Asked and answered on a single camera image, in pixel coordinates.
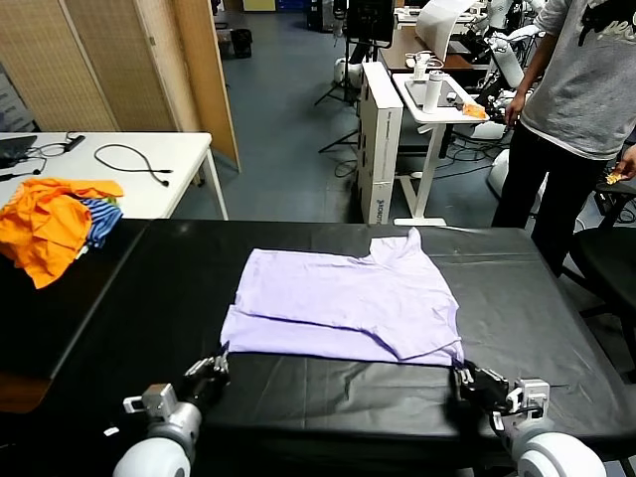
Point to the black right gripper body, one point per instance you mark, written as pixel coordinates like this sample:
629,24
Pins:
484,396

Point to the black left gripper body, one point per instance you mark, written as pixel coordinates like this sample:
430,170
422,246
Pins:
206,392

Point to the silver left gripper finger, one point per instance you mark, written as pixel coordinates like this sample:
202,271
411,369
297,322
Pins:
221,363
200,368

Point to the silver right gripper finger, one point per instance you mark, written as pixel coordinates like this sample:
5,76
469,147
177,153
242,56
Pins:
463,373
493,378

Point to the lavender t-shirt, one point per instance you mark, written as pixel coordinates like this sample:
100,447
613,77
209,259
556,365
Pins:
348,298

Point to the small orange snack piece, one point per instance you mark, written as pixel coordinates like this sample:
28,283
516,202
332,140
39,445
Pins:
615,177

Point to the orange snack packet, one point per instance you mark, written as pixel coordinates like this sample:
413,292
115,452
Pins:
474,110

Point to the white floor robot base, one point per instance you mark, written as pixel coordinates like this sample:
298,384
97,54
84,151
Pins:
497,171

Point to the person right forearm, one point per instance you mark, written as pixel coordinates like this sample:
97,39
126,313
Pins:
534,64

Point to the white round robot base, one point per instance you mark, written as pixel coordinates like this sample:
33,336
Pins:
348,70

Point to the person left hand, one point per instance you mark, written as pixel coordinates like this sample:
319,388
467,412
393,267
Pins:
628,164

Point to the person right hand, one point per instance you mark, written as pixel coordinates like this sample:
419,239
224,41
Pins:
514,110

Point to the black plastic table cover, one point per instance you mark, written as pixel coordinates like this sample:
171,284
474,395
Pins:
522,323

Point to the black office chair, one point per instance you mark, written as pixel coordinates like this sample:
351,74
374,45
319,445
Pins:
606,258

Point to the blue striped garment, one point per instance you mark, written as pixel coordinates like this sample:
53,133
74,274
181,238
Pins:
102,223

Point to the white table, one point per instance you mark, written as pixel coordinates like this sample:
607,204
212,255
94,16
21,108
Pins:
149,199

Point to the orange garment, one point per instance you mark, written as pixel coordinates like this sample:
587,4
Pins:
45,228

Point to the tall white cardboard box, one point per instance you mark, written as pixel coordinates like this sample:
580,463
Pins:
381,149

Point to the white rounded robot shell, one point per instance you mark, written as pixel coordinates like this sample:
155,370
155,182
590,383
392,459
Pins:
487,130

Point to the small white standing desk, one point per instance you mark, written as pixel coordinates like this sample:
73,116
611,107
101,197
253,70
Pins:
432,116

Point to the small grey desk device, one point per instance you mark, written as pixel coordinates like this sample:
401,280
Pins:
451,97

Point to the white bottle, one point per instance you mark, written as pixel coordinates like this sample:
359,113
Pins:
431,94

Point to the grey tablet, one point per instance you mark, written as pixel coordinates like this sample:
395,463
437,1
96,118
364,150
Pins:
416,94

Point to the black laptop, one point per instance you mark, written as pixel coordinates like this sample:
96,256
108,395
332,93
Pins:
12,149

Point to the person in grey shirt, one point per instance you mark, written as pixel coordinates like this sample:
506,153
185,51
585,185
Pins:
576,89

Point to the small white stand device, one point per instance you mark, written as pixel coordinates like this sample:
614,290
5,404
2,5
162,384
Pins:
421,67

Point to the wooden pegboard partition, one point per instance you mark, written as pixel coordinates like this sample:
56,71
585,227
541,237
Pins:
124,64

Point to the white humanoid robot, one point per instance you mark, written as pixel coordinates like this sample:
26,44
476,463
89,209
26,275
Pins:
509,62

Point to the black trash bin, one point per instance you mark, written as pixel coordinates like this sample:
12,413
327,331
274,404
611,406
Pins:
243,44

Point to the brown desk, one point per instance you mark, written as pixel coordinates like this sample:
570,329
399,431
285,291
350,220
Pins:
397,52

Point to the white curved sheet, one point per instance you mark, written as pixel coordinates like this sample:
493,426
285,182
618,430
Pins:
437,30

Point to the beige cabinet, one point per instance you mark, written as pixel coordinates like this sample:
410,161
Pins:
259,4

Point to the blue storage crates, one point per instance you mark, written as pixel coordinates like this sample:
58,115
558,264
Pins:
293,5

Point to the black tripod stand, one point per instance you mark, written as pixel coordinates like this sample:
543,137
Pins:
370,20

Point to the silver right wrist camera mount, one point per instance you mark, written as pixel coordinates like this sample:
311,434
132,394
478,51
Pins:
531,392

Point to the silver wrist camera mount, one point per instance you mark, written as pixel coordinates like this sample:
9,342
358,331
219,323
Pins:
156,397
531,392

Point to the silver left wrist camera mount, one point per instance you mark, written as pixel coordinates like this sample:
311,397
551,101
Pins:
156,397

